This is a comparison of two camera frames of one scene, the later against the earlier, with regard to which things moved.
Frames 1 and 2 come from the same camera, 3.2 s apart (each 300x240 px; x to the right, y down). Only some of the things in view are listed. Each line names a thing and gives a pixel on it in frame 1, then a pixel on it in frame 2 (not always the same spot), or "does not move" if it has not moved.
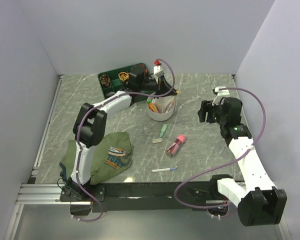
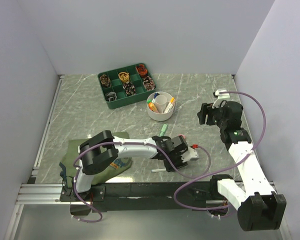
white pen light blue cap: [164, 169] does not move
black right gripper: [206, 106] does not move
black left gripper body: [149, 85] -> [177, 160]
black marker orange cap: [150, 106] does not move
